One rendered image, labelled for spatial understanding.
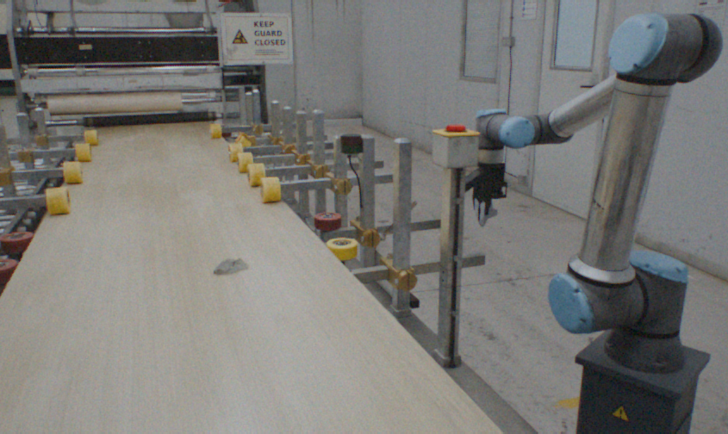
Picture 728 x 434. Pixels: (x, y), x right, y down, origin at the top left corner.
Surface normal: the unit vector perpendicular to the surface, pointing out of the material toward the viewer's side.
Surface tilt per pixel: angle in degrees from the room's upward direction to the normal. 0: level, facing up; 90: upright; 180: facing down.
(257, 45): 90
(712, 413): 0
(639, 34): 83
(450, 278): 90
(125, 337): 0
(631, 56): 83
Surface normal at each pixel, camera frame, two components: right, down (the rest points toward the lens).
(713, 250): -0.96, 0.08
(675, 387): -0.01, -0.96
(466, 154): 0.34, 0.25
